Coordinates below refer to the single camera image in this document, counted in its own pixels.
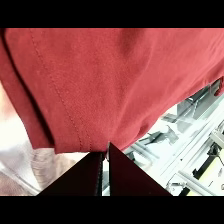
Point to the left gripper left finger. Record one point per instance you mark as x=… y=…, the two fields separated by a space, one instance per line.
x=81 y=176

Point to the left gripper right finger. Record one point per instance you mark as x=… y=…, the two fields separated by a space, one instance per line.
x=130 y=176

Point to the red T-shirt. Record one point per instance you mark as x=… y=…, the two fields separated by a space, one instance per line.
x=116 y=83

